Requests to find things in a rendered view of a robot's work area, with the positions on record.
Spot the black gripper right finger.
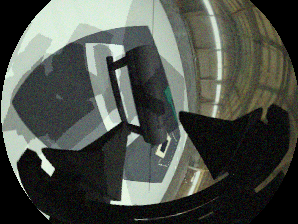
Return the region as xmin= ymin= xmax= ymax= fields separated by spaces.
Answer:
xmin=178 ymin=107 xmax=263 ymax=180

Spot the cream tile with dark square mark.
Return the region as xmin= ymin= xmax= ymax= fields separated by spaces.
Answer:
xmin=154 ymin=133 xmax=170 ymax=159

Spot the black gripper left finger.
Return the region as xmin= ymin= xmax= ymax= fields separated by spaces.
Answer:
xmin=41 ymin=121 xmax=128 ymax=201

